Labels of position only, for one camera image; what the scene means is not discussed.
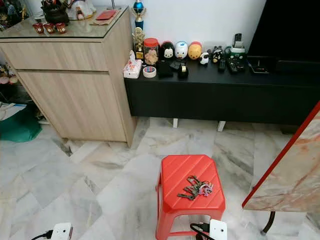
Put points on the black TV console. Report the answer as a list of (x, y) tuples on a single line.
[(220, 97)]

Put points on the green bag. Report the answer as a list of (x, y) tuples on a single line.
[(20, 127)]

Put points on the black pouch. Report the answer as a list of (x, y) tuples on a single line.
[(165, 69)]

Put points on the gold trophy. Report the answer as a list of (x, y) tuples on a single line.
[(138, 43)]

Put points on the blue trophy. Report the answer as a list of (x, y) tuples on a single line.
[(138, 9)]

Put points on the dark ornament pot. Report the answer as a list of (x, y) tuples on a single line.
[(55, 12)]

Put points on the white console leg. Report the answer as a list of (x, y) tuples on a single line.
[(221, 126), (175, 123)]

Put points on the clear jar with red lid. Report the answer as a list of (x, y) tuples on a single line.
[(151, 52)]

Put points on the white plush toy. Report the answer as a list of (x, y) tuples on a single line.
[(181, 50)]

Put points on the pink tissue box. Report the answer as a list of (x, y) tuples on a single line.
[(132, 68)]

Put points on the black remote control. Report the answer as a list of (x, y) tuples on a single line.
[(221, 64)]

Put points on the marble-pattern table with red edge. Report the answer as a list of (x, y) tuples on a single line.
[(290, 170)]

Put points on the pink toy figures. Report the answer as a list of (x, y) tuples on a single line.
[(7, 75)]

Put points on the small dark figure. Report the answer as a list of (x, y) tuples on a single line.
[(217, 54)]

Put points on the small black-white figure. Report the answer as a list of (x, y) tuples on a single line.
[(204, 58)]

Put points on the yellow bear plush toy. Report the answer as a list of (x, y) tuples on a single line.
[(195, 50)]

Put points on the bunch of keys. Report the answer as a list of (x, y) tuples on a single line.
[(193, 188)]

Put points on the black television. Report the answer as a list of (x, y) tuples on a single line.
[(285, 30)]

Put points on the white tape roll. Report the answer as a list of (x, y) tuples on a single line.
[(149, 72)]

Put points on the light wooden cabinet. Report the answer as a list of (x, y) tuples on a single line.
[(75, 95)]

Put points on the small red cup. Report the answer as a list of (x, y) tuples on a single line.
[(38, 28), (61, 28), (49, 28)]

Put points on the white figurine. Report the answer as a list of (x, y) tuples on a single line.
[(83, 10)]

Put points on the black tape dispenser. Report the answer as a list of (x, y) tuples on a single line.
[(183, 71)]

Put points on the red plastic stool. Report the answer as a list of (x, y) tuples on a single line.
[(182, 170)]

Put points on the black mouse plush toy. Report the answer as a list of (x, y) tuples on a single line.
[(167, 51)]

